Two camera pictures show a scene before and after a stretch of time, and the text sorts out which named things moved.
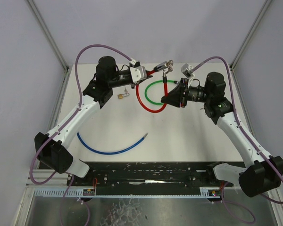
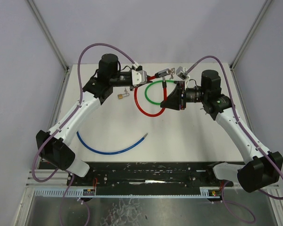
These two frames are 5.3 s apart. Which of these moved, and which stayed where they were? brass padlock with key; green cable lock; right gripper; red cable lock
Moved: red cable lock
Stayed: right gripper; green cable lock; brass padlock with key
